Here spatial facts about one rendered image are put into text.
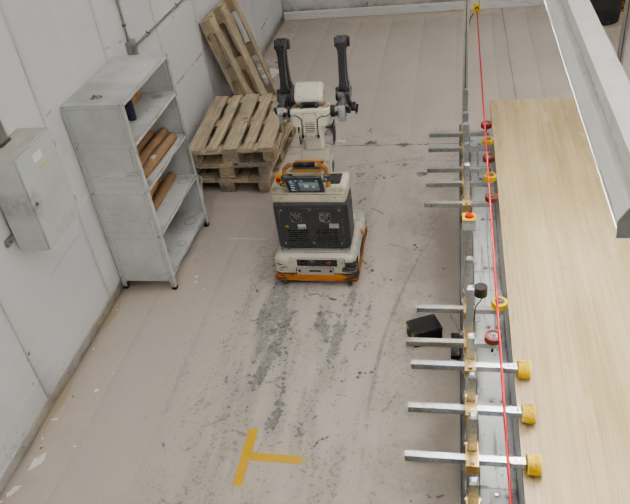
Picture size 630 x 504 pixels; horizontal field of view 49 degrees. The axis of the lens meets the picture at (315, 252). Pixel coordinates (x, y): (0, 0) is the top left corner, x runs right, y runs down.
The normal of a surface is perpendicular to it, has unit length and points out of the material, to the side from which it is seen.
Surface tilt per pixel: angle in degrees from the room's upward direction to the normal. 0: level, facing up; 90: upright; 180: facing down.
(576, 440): 0
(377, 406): 0
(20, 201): 90
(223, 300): 0
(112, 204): 90
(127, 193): 90
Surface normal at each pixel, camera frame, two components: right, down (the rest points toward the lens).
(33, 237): -0.16, 0.60
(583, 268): -0.11, -0.80
